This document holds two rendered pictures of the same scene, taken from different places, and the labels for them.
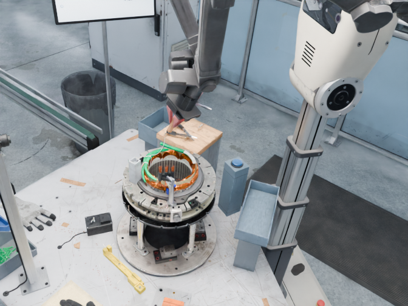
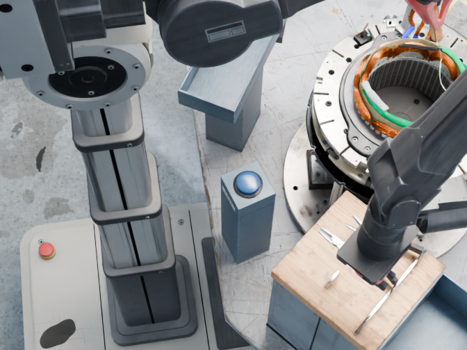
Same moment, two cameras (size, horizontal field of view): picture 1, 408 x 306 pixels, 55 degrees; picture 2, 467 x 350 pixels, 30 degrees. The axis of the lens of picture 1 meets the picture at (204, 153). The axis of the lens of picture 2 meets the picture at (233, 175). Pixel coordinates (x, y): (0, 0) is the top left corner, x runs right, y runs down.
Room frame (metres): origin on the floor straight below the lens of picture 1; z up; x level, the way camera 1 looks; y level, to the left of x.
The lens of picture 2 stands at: (1.83, -0.04, 2.35)
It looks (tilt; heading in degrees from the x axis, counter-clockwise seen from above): 63 degrees down; 190
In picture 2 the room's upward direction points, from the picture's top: 1 degrees clockwise
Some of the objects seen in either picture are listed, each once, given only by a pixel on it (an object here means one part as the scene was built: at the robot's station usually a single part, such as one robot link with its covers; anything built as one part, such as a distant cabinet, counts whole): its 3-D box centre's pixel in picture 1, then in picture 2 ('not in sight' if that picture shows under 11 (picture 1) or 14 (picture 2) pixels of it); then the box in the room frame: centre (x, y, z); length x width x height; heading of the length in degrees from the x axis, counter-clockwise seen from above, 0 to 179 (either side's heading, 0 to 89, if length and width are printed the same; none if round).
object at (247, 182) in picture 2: (237, 162); (248, 182); (1.19, -0.13, 1.04); 0.04 x 0.04 x 0.01
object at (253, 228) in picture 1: (252, 234); (233, 89); (0.94, -0.20, 0.92); 0.25 x 0.11 x 0.28; 167
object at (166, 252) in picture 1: (167, 251); not in sight; (0.90, 0.09, 0.83); 0.05 x 0.04 x 0.02; 111
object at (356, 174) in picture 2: not in sight; (349, 167); (1.13, 0.03, 1.06); 0.08 x 0.02 x 0.01; 57
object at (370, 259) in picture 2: not in sight; (380, 235); (1.36, 0.07, 1.30); 0.10 x 0.07 x 0.07; 150
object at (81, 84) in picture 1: (90, 103); not in sight; (2.47, 0.88, 0.39); 0.39 x 0.39 x 0.35
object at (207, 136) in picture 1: (189, 135); (358, 271); (1.31, 0.07, 1.05); 0.20 x 0.19 x 0.02; 59
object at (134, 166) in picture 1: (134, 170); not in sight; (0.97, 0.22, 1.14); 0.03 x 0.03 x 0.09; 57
